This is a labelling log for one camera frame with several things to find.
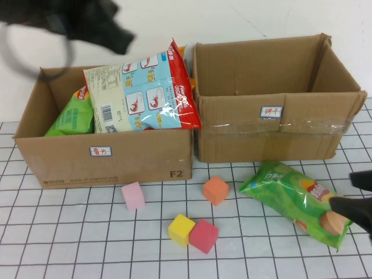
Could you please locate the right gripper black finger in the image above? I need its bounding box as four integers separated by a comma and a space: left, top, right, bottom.
350, 171, 372, 192
330, 196, 372, 233

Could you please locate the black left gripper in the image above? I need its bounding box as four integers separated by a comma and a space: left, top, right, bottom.
66, 11, 137, 56

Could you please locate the large green chips bag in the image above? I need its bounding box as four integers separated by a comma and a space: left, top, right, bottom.
239, 159, 354, 253

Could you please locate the red and blue shrimp-chips bag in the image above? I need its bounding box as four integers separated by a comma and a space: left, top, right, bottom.
82, 37, 203, 134

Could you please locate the small green chips bag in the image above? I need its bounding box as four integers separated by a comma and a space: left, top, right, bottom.
44, 84, 95, 137

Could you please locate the white black-grid tablecloth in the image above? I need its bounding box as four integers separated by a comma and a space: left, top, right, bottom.
0, 97, 372, 279

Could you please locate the white label on taped box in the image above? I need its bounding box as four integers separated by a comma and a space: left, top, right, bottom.
259, 106, 283, 120

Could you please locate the white label on F2 box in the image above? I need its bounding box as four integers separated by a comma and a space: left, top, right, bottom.
89, 145, 113, 158

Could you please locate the cardboard box with clear tape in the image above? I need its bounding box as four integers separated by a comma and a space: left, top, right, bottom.
191, 33, 367, 164

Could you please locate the cardboard box with F2 print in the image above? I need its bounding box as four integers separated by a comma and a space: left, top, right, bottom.
13, 66, 195, 190

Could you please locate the orange foam cube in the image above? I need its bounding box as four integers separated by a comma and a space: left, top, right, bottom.
202, 175, 230, 207

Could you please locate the red foam cube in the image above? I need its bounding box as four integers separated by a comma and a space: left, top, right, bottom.
188, 219, 219, 256

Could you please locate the pink foam cube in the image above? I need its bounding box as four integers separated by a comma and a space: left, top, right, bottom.
121, 181, 146, 212

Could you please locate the yellow foam cube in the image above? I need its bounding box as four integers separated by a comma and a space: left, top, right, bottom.
167, 213, 196, 248

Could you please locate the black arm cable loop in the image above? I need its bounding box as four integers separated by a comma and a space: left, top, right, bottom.
0, 23, 76, 83

